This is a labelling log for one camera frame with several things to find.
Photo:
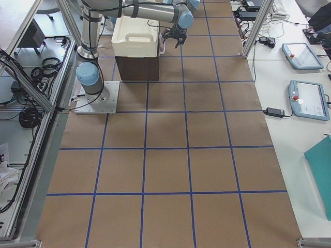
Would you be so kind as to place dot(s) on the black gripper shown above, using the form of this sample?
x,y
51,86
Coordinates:
x,y
179,33

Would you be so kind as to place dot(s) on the dark wooden drawer cabinet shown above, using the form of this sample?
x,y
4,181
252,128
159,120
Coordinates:
x,y
138,68

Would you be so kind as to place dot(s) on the black power adapter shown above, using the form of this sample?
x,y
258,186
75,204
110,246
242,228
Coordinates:
x,y
274,112

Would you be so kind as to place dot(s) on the blue teach pendant far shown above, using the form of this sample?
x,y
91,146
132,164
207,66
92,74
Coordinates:
x,y
301,56

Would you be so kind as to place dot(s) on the blue teach pendant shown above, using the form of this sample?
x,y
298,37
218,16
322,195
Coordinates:
x,y
301,56
307,99

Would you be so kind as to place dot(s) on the blue teach pendant near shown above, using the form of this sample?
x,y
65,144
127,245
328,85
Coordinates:
x,y
307,99

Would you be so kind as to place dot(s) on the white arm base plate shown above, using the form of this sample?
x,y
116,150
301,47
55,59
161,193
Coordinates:
x,y
99,104

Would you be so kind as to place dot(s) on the aluminium frame post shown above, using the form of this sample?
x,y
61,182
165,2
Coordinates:
x,y
261,17

